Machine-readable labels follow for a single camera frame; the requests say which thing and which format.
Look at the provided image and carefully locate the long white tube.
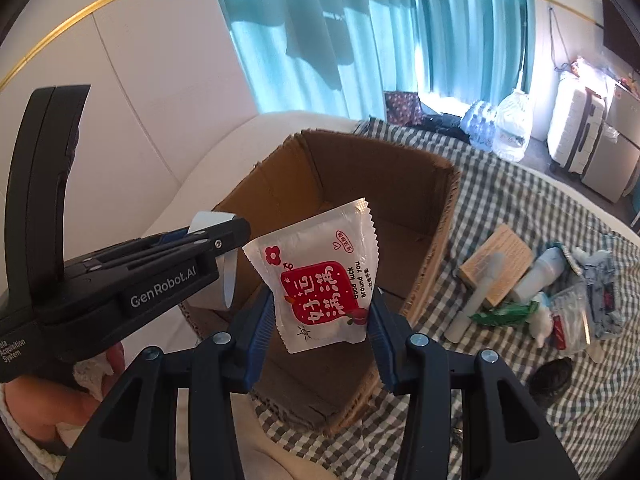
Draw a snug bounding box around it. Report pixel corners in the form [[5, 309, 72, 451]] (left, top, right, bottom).
[[444, 252, 507, 343]]

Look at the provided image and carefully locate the tan flat box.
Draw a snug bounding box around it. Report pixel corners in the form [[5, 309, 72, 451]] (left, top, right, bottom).
[[459, 223, 535, 308]]

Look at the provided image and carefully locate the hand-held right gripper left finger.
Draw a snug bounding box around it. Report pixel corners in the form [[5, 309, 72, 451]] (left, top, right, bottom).
[[55, 290, 278, 480]]

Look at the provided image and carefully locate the hanging wall cable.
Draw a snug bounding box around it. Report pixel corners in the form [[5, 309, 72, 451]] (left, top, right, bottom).
[[547, 5, 571, 73]]

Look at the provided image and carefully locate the dark clothes pile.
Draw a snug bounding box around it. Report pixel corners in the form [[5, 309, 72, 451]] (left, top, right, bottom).
[[420, 112, 471, 143]]

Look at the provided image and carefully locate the dark floral bag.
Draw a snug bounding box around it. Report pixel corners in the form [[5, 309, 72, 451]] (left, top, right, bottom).
[[384, 91, 426, 126]]

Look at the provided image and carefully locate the white knitted cloth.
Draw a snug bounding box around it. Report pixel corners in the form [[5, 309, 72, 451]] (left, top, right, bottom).
[[0, 357, 118, 476]]

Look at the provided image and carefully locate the green snack packet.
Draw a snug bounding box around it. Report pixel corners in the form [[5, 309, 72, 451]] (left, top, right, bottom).
[[469, 300, 546, 328]]

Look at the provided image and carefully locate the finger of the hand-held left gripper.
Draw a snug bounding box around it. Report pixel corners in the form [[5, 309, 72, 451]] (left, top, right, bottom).
[[155, 216, 252, 262]]

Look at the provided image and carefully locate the white snack packet red label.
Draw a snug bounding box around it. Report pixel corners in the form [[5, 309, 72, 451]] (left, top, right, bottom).
[[242, 198, 385, 356]]

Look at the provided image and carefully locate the blue white packet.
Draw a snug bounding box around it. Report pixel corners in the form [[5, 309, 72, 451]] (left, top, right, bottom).
[[582, 250, 628, 341]]

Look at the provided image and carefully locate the silver fridge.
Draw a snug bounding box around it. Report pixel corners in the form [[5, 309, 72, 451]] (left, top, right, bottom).
[[580, 82, 640, 203]]

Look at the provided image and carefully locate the large clear water jug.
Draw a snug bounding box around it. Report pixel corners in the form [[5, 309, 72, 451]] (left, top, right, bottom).
[[492, 89, 532, 163]]

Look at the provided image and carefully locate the white suitcase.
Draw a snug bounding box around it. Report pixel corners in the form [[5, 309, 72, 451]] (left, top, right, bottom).
[[546, 71, 608, 177]]

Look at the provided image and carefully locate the person's left hand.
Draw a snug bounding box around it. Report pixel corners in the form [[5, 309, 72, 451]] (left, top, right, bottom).
[[5, 372, 101, 443]]

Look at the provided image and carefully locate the white plastic bottle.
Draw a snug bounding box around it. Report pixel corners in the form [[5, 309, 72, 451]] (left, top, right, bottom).
[[512, 246, 568, 303]]

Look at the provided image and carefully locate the black wall television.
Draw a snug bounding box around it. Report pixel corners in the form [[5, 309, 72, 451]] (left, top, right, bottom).
[[601, 0, 640, 73]]

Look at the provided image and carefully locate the clear cotton swab jar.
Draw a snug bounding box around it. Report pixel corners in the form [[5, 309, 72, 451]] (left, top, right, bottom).
[[550, 282, 593, 353]]

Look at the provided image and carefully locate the thick teal curtain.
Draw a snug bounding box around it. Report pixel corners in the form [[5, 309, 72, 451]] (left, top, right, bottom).
[[407, 0, 537, 106]]

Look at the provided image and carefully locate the sheer teal curtain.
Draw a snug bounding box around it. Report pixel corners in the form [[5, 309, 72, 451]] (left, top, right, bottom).
[[207, 0, 420, 116]]

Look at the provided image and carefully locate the white plastic bag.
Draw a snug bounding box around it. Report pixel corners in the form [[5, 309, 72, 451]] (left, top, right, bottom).
[[570, 57, 621, 82]]

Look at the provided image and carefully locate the dark round object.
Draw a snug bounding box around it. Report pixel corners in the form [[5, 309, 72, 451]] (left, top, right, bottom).
[[530, 357, 574, 397]]

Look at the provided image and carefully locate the pack of water bottles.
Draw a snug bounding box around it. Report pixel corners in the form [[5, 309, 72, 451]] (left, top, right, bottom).
[[460, 100, 501, 153]]

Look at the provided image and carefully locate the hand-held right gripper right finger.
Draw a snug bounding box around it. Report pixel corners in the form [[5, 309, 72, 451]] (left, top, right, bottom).
[[367, 287, 581, 480]]

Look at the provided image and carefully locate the brown cardboard box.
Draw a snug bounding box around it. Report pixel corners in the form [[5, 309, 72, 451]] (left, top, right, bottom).
[[177, 129, 462, 436]]

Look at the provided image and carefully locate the green white checked cloth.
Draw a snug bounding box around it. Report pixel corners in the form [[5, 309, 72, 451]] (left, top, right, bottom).
[[250, 115, 640, 480]]

